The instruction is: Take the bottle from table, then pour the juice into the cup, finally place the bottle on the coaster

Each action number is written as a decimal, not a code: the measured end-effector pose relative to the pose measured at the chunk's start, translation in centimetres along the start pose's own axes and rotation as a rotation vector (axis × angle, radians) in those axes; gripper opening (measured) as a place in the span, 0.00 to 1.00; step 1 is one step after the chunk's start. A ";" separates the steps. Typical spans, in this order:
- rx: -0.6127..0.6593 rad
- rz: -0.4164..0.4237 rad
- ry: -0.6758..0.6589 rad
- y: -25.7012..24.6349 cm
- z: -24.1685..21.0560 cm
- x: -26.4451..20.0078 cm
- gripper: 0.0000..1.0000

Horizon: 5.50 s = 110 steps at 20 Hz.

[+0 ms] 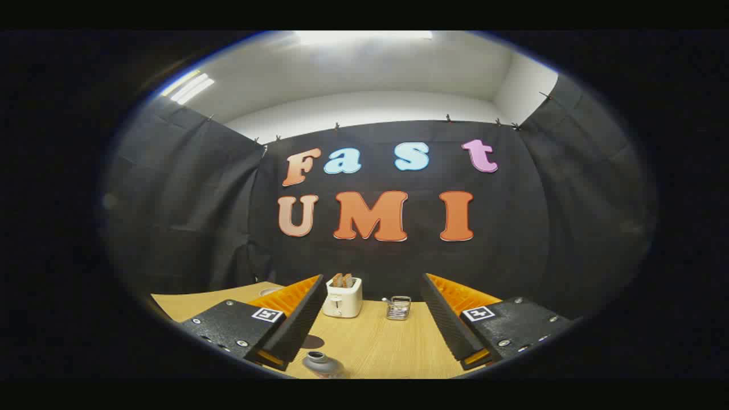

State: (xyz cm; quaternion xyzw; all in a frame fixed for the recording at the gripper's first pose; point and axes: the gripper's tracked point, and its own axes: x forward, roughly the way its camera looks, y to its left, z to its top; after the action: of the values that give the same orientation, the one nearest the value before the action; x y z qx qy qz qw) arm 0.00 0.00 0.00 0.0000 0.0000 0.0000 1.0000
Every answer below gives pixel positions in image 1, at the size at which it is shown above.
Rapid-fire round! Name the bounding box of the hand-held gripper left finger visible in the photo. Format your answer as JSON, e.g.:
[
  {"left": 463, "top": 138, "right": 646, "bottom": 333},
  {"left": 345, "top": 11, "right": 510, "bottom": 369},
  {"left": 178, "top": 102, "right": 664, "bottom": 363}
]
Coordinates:
[{"left": 181, "top": 274, "right": 326, "bottom": 372}]

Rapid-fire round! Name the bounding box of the striped ceiling light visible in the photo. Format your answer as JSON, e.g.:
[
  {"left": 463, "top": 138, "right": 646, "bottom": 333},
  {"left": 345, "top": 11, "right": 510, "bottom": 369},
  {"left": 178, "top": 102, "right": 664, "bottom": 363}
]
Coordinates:
[{"left": 161, "top": 69, "right": 215, "bottom": 105}]

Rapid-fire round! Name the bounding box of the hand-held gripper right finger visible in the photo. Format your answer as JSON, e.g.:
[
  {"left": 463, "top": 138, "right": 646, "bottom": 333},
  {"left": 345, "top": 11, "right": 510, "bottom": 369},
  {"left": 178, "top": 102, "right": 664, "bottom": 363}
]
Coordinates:
[{"left": 420, "top": 273, "right": 573, "bottom": 371}]

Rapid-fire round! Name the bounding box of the metal wire basket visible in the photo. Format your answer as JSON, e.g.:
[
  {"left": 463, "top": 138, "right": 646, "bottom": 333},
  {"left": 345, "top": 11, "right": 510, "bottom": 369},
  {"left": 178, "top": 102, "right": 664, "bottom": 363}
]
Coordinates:
[{"left": 383, "top": 296, "right": 412, "bottom": 321}]

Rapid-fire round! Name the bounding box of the silver juice bottle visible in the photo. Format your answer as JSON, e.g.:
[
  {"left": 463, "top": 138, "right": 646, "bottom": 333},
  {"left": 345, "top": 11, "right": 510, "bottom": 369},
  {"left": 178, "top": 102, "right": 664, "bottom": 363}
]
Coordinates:
[{"left": 302, "top": 351, "right": 346, "bottom": 379}]

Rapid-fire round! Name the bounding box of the black backdrop cloth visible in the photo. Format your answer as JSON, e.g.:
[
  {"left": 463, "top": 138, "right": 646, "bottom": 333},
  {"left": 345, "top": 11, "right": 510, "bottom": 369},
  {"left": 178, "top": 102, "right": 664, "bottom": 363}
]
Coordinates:
[{"left": 105, "top": 74, "right": 656, "bottom": 319}]

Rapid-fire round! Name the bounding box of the wooden table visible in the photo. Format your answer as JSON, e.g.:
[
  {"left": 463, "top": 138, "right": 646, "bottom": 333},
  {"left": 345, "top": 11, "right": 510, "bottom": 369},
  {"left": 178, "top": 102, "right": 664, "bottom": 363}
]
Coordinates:
[{"left": 151, "top": 281, "right": 502, "bottom": 379}]

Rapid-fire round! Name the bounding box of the wide ceiling light panel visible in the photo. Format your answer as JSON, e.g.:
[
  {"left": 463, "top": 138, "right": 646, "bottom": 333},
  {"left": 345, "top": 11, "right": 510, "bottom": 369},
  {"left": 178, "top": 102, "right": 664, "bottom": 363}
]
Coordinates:
[{"left": 294, "top": 31, "right": 433, "bottom": 46}]

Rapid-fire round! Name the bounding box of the white toaster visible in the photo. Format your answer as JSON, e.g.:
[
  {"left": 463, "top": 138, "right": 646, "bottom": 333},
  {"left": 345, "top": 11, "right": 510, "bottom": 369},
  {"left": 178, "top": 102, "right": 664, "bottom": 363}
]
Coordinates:
[{"left": 322, "top": 277, "right": 363, "bottom": 318}]

